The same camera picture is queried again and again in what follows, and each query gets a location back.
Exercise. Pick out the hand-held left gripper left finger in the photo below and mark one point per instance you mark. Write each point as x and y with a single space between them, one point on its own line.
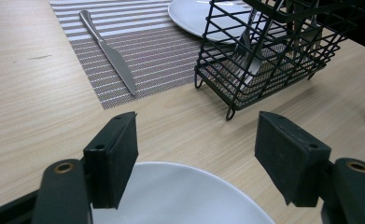
111 161

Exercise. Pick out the silver table knife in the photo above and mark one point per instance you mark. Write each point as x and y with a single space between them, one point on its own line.
115 59

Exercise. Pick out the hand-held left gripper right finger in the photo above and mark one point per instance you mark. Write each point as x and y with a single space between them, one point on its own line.
292 161

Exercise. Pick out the white plate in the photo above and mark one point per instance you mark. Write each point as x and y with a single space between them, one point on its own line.
189 15
177 196

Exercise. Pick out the silver fork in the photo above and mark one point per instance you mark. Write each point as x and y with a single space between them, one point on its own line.
247 67

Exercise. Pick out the striped woven placemat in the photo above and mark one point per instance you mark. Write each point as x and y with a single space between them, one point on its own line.
152 46

